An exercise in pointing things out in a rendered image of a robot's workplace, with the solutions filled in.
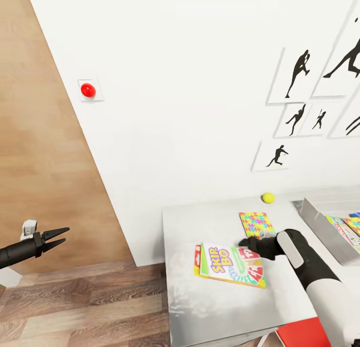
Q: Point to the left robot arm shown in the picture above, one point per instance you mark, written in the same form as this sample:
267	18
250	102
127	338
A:
32	244

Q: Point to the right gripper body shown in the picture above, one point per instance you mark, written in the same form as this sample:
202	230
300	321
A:
260	247

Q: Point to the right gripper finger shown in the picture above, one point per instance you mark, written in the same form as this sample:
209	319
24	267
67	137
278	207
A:
244	242

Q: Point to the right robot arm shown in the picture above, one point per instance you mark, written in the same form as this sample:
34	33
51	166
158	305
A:
337	309

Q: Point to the tennis ball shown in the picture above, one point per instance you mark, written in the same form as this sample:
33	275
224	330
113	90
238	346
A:
268	198

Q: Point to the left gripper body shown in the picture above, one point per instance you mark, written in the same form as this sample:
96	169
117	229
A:
26	249

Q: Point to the jigsaw puzzle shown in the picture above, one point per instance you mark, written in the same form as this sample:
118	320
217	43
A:
254	223
354	223

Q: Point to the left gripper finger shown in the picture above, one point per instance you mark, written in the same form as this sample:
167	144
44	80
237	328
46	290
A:
52	244
52	233

